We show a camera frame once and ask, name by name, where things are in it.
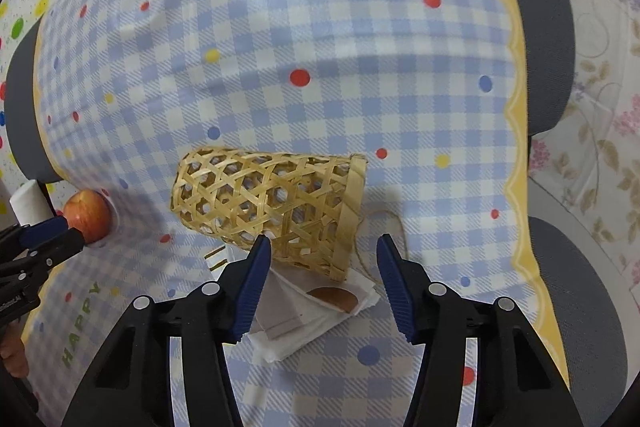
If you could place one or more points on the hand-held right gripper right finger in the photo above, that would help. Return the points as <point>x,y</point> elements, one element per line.
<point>395,289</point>

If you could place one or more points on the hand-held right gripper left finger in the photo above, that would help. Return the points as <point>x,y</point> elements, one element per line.
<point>252,289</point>

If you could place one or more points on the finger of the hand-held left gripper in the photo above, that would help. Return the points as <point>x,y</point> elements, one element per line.
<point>47,229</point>
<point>60,249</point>

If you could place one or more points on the red apple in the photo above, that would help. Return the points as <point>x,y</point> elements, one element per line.
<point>90,212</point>

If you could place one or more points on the white paper packet brown print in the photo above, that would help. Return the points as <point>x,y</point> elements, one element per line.
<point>300,324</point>

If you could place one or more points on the person's left hand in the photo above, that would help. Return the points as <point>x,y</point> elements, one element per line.
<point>14,354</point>

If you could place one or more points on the white paper roll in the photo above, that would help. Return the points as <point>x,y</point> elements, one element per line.
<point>30,202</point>

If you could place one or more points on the woven bamboo basket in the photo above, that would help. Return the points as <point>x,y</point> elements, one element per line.
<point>260,197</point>

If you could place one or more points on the blue checked tablecloth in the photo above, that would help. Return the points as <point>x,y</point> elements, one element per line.
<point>300,32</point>

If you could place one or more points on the grey padded chair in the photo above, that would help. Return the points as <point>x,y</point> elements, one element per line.
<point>545,32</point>

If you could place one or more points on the floral wall sheet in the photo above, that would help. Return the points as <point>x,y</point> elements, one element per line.
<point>600,57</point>

